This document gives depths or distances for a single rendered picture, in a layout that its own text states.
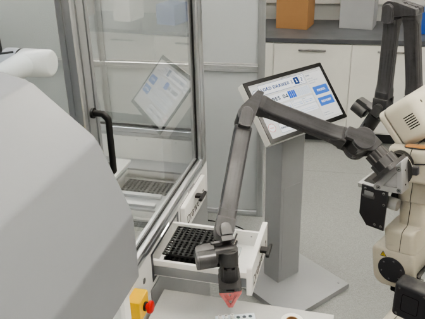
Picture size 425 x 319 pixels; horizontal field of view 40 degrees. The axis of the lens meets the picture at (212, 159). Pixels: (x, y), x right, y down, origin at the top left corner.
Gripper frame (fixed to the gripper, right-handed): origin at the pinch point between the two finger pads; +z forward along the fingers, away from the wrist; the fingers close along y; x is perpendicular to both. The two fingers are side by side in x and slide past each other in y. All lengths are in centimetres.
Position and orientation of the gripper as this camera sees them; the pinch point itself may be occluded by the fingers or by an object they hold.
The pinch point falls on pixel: (230, 301)
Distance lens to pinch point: 183.5
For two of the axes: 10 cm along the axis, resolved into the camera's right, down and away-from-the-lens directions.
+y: 0.2, 4.4, -9.0
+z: 0.5, 9.0, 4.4
